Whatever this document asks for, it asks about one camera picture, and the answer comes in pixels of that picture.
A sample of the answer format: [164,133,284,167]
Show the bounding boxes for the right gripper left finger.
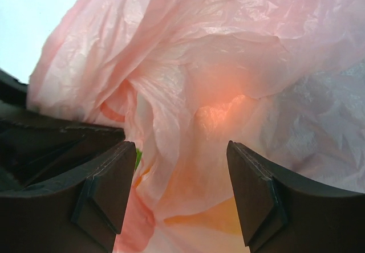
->
[1,141,136,252]

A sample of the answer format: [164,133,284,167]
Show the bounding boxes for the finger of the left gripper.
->
[1,119,125,187]

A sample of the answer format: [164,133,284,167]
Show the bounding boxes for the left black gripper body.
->
[0,70,27,105]

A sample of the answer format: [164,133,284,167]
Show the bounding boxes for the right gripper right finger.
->
[226,141,364,252]

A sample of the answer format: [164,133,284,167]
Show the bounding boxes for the pink plastic bag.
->
[27,0,364,252]

